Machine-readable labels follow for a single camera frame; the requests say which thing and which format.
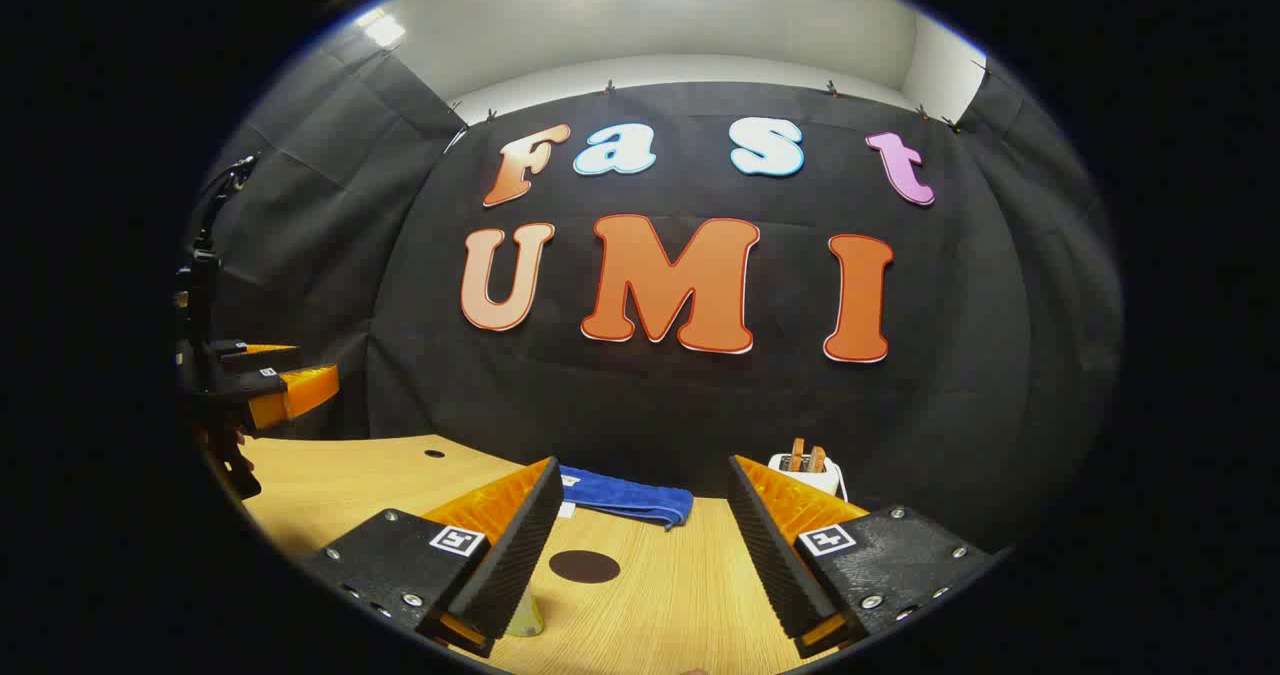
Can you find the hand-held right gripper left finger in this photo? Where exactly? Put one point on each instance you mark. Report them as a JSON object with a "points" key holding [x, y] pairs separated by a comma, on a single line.
{"points": [[520, 555]]}

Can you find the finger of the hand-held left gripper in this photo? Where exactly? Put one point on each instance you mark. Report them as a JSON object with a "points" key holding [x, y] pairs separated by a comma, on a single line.
{"points": [[300, 390], [255, 358]]}

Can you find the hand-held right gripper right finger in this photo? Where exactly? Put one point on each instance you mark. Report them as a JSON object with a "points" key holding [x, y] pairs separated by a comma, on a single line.
{"points": [[775, 555]]}

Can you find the dark brown round coaster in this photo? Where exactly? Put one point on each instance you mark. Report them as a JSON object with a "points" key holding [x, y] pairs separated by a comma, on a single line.
{"points": [[585, 566]]}

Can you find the white toaster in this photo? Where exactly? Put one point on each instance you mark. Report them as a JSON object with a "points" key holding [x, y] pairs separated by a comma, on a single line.
{"points": [[815, 479]]}

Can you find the brown bread slice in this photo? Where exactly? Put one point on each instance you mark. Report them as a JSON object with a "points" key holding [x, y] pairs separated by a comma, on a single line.
{"points": [[817, 459], [797, 455]]}

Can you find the blue towel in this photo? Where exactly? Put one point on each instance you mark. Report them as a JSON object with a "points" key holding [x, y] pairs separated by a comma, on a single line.
{"points": [[625, 495]]}

